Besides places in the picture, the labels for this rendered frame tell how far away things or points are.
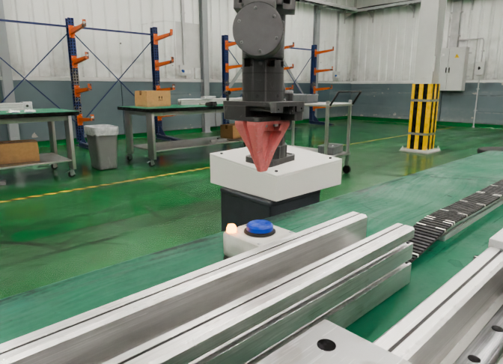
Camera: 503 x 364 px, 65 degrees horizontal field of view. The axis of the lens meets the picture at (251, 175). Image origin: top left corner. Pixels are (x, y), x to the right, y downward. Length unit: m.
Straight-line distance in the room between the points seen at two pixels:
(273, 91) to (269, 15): 0.11
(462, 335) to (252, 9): 0.39
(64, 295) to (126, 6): 8.33
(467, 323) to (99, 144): 5.15
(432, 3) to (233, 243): 6.73
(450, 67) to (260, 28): 11.73
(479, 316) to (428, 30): 6.73
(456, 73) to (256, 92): 11.61
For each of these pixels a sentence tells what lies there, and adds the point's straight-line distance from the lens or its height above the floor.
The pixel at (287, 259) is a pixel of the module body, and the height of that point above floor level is 0.85.
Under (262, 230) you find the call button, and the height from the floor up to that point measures 0.85.
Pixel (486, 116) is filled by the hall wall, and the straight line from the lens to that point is 12.10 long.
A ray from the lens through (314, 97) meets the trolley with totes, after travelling 4.90.
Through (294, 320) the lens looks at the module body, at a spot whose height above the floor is 0.83.
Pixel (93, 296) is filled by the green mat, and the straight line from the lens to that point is 0.59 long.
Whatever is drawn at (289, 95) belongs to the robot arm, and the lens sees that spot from 1.00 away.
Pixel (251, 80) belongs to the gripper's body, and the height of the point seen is 1.06.
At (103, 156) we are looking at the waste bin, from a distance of 5.45.
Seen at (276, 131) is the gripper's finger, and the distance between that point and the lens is 0.57.
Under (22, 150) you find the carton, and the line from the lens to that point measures 5.15.
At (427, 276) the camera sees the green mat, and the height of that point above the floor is 0.78.
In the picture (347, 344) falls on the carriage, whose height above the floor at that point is 0.90.
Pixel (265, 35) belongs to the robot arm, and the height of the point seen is 1.11.
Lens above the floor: 1.05
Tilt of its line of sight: 13 degrees down
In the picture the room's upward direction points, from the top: straight up
